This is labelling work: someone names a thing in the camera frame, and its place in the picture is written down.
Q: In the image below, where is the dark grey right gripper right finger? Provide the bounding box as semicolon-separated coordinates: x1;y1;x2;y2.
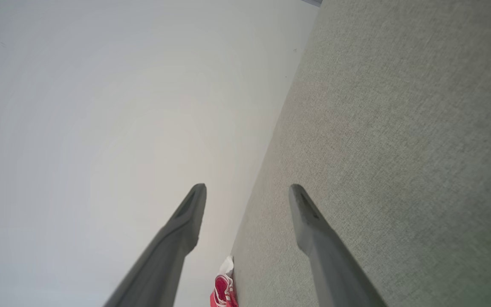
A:
289;184;389;307

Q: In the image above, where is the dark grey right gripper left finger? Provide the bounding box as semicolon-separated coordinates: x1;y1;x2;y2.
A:
103;183;207;307

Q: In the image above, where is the red white sports jersey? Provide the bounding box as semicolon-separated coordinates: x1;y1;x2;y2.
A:
210;255;239;307

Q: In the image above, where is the grey fabric sofa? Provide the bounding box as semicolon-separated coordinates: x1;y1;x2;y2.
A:
230;0;491;307

